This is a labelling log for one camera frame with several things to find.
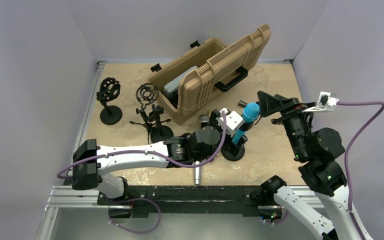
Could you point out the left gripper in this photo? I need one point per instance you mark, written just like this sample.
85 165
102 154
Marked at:
215 115

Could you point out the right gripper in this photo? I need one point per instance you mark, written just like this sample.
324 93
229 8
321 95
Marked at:
288 107

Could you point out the black microphone silver grille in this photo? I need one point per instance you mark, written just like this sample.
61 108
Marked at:
204 121

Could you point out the blue microphone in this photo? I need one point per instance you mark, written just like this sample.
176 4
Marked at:
249 114

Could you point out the black round base stand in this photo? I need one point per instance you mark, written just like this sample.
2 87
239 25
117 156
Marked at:
157 131

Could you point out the black tripod shock mount stand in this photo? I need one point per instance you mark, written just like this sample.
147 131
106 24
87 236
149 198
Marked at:
146 94

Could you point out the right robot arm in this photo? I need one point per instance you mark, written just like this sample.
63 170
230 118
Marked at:
317 152

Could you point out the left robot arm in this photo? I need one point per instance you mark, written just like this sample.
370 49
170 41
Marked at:
93 165

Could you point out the black silver adapter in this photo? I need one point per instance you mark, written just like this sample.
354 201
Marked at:
242 104

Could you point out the grey foam insert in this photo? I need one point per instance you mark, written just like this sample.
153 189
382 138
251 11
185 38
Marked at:
170 90

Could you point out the tan hard case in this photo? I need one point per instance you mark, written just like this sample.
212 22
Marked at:
220 68

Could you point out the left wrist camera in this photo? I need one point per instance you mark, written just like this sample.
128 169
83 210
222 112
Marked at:
233 121

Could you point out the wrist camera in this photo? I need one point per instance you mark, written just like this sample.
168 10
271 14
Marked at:
326 102
233 121

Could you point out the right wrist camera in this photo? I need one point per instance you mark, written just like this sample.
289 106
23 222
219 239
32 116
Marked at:
326 102

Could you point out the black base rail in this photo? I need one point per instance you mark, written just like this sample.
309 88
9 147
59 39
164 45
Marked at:
245 200

